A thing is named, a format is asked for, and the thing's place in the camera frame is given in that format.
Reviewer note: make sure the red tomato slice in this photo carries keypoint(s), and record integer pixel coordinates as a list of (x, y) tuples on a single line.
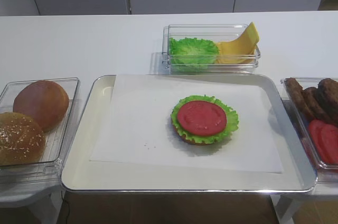
[(315, 128), (202, 118), (328, 143)]

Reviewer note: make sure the clear bin with lettuce cheese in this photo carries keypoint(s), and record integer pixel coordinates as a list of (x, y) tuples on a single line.
[(216, 33)]

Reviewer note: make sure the flat yellow cheese slices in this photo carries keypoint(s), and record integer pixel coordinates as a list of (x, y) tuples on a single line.
[(222, 59)]

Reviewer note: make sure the upright yellow cheese slice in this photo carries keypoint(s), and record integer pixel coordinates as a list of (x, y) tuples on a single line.
[(244, 44)]

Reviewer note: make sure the white paper sheet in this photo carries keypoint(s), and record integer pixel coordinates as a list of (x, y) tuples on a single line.
[(138, 127)]

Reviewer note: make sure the green lettuce in bin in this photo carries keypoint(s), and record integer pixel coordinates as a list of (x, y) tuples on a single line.
[(192, 53)]

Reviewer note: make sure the metal serving tray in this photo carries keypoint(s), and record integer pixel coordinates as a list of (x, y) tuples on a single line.
[(80, 173)]

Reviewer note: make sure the bottom bun on tray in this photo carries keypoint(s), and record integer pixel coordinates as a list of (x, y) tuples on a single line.
[(200, 141)]

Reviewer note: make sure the green lettuce leaf on bun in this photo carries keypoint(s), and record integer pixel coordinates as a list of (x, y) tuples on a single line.
[(232, 116)]

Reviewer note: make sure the plain brown bun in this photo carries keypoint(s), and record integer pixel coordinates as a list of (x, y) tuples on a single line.
[(46, 102)]

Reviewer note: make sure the left brown meat patty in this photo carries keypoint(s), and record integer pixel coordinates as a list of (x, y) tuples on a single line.
[(295, 91)]

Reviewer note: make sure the brown meat patty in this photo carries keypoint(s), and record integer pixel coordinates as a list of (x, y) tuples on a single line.
[(325, 96), (295, 91), (309, 95)]

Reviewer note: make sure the clear bin with buns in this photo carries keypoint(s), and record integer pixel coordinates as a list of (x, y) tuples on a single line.
[(57, 139)]

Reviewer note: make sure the clear bin with patties tomatoes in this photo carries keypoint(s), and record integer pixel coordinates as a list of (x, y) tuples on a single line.
[(301, 125)]

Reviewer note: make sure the red tomato slice in bin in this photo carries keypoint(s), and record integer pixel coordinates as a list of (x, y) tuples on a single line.
[(315, 128)]

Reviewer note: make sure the middle brown meat patty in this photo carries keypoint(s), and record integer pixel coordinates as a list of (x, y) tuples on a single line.
[(309, 95)]

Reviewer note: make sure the sesame seed bun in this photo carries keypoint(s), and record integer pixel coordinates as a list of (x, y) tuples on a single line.
[(22, 139)]

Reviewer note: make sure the right brown meat patty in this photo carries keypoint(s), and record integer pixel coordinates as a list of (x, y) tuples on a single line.
[(325, 96)]

